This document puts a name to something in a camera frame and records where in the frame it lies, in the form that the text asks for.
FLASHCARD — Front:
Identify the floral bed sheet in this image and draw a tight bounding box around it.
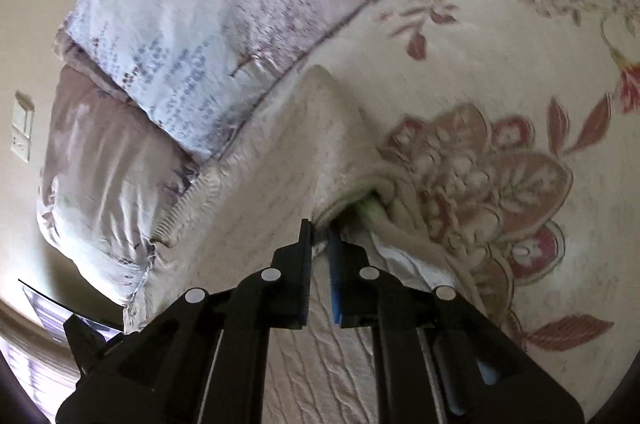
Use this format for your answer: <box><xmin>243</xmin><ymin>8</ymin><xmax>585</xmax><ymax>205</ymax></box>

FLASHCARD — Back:
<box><xmin>309</xmin><ymin>0</ymin><xmax>639</xmax><ymax>416</ymax></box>

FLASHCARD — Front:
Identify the pink floral left pillow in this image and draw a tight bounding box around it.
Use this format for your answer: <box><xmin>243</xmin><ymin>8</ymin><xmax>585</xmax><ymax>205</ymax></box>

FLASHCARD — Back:
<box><xmin>37</xmin><ymin>67</ymin><xmax>198</xmax><ymax>306</ymax></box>

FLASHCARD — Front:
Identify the beige cable-knit sweater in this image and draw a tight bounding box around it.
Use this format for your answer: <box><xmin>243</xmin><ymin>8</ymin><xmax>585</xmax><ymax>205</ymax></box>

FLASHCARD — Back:
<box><xmin>121</xmin><ymin>64</ymin><xmax>516</xmax><ymax>424</ymax></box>

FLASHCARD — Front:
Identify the white wall switch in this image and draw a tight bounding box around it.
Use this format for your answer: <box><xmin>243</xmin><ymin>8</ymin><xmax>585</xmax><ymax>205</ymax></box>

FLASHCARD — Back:
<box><xmin>10</xmin><ymin>91</ymin><xmax>35</xmax><ymax>163</ymax></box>

